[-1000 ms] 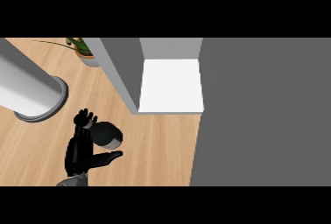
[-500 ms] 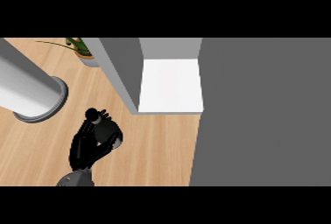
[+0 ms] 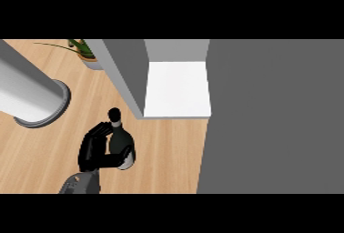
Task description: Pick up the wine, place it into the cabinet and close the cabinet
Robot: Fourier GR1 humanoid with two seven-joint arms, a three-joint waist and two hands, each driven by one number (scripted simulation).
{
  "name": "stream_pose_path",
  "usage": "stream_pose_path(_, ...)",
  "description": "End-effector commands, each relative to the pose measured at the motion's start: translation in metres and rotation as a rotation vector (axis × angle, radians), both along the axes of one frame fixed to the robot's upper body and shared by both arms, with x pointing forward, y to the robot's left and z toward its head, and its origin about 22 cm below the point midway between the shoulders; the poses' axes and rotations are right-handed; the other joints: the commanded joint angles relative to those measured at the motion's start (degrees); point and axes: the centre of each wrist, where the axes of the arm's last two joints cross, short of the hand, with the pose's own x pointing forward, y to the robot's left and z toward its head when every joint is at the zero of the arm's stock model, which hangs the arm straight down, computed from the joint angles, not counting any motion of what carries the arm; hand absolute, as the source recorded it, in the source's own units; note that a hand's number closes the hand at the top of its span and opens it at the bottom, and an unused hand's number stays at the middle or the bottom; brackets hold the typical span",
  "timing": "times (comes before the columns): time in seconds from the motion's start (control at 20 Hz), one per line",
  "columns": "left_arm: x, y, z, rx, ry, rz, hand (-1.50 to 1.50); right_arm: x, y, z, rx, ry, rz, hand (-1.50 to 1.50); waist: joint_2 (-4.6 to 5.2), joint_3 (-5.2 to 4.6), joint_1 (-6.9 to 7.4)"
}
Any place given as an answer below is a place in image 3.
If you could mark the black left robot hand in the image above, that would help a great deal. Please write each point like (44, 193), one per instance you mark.
(91, 151)

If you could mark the dark grey cabinet door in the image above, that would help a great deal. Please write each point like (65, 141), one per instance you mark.
(273, 116)

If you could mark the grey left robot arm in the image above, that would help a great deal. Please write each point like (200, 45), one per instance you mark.
(82, 183)

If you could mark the white cylindrical appliance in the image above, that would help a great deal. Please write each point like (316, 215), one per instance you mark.
(26, 94)

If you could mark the green potted plant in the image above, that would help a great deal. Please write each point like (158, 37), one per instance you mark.
(84, 54)

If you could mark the grey cabinet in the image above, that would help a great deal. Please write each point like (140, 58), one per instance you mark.
(169, 88)

